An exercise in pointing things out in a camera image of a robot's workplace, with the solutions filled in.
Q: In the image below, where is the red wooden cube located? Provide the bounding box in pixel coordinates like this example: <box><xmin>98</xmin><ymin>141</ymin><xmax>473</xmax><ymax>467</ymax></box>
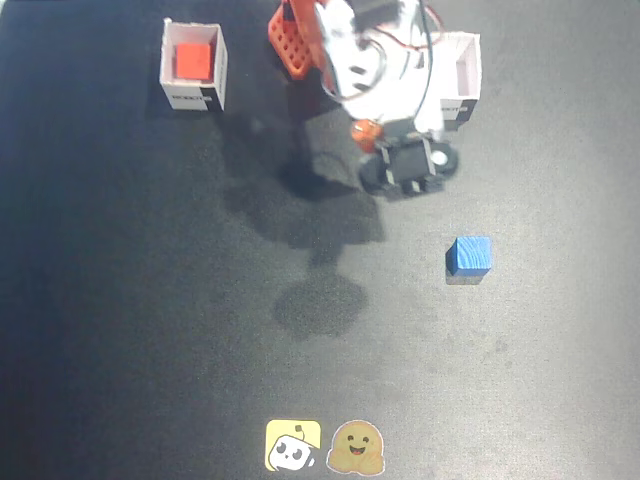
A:
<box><xmin>174</xmin><ymin>42</ymin><xmax>214</xmax><ymax>81</ymax></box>

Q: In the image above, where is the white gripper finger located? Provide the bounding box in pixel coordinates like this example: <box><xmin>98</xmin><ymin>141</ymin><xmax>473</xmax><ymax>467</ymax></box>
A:
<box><xmin>414</xmin><ymin>93</ymin><xmax>448</xmax><ymax>145</ymax></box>

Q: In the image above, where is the red white servo cable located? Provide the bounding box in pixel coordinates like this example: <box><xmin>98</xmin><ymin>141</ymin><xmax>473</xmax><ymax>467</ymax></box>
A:
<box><xmin>319</xmin><ymin>0</ymin><xmax>446</xmax><ymax>104</ymax></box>

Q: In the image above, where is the hugging face emoji sticker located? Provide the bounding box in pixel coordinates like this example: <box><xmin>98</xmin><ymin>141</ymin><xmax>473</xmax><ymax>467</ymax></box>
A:
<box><xmin>325</xmin><ymin>418</ymin><xmax>387</xmax><ymax>476</ymax></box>

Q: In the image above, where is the black camera cable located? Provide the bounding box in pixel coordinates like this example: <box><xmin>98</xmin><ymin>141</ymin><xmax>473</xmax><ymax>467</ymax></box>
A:
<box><xmin>415</xmin><ymin>0</ymin><xmax>435</xmax><ymax>124</ymax></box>

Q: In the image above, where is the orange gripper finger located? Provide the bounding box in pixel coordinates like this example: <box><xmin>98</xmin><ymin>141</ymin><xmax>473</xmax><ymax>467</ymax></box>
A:
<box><xmin>350</xmin><ymin>118</ymin><xmax>385</xmax><ymax>154</ymax></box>

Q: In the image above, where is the yellow robot sticker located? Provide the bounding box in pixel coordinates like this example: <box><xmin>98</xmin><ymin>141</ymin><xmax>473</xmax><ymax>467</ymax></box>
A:
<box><xmin>264</xmin><ymin>418</ymin><xmax>323</xmax><ymax>473</ymax></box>

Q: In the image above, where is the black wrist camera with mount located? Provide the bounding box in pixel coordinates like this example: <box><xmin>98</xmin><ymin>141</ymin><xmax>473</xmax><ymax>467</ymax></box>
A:
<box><xmin>358</xmin><ymin>133</ymin><xmax>460</xmax><ymax>200</ymax></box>

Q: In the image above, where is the blue wooden cube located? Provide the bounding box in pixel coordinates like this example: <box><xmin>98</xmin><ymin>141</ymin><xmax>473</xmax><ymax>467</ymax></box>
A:
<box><xmin>445</xmin><ymin>235</ymin><xmax>494</xmax><ymax>278</ymax></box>

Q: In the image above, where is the white cardboard box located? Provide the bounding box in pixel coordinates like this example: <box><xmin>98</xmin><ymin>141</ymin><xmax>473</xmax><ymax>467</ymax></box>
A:
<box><xmin>435</xmin><ymin>31</ymin><xmax>483</xmax><ymax>133</ymax></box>
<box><xmin>159</xmin><ymin>18</ymin><xmax>229</xmax><ymax>112</ymax></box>

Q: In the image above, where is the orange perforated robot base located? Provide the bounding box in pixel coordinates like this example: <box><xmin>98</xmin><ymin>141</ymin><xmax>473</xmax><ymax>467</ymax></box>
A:
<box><xmin>266</xmin><ymin>0</ymin><xmax>327</xmax><ymax>80</ymax></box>

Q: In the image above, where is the dark grey desk mat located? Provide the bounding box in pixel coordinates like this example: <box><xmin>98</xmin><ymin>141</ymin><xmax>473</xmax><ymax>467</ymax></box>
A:
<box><xmin>0</xmin><ymin>0</ymin><xmax>640</xmax><ymax>480</ymax></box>

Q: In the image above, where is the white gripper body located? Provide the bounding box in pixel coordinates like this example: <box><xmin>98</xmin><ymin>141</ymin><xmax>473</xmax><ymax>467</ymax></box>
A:
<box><xmin>343</xmin><ymin>58</ymin><xmax>437</xmax><ymax>143</ymax></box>

